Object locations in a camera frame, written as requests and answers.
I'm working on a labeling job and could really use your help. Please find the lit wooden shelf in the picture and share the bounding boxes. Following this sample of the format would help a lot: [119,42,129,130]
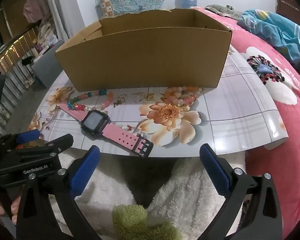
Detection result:
[0,25,42,80]

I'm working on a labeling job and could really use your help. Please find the pink hanging garment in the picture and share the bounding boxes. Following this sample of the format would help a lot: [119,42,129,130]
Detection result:
[24,0,44,19]

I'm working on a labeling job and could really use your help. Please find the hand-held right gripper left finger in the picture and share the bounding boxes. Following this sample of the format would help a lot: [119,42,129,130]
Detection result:
[16,145,109,240]

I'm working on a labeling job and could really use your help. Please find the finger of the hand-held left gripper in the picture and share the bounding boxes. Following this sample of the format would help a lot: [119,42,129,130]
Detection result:
[0,129,40,147]
[5,134,74,161]

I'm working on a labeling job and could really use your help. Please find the green plush cloth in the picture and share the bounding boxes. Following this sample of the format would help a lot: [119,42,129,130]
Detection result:
[112,204,182,240]

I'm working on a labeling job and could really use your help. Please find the grey patterned pillow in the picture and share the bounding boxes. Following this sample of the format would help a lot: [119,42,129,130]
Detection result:
[205,4,243,18]

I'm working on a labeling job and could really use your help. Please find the multicolour bead bracelet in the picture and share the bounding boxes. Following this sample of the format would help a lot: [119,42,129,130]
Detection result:
[66,89,114,112]

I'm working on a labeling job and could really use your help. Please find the pink bead bracelet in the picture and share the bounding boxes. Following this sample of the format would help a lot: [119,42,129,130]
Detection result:
[164,86,205,109]

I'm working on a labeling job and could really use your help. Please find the brown wooden door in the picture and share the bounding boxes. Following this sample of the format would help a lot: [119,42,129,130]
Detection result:
[275,0,300,27]

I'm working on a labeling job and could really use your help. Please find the brown cardboard box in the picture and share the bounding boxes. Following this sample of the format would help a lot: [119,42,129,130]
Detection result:
[54,8,233,92]

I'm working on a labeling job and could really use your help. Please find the gold butterfly pendant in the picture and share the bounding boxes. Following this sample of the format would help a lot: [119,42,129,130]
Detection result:
[113,94,127,108]

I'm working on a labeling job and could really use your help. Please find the pile of light clothes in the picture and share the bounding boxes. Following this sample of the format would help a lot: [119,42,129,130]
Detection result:
[37,20,58,53]

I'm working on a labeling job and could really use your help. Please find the black smart watch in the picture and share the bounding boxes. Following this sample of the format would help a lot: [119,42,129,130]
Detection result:
[59,103,154,158]

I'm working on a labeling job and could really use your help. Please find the blue patterned quilt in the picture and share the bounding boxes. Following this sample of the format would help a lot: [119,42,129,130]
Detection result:
[237,9,300,67]

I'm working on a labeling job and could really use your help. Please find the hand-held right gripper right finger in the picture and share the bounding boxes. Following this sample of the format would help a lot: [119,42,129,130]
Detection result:
[199,144,283,240]

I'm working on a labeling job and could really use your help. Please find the pink floral blanket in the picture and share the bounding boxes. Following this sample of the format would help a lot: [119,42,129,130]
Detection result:
[192,6,300,240]

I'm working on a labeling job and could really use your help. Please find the grey board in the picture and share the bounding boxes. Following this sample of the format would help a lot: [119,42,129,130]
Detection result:
[31,39,65,89]

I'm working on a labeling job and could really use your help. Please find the floral checked table mat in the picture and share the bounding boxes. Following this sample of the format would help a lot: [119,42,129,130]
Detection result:
[36,45,289,159]

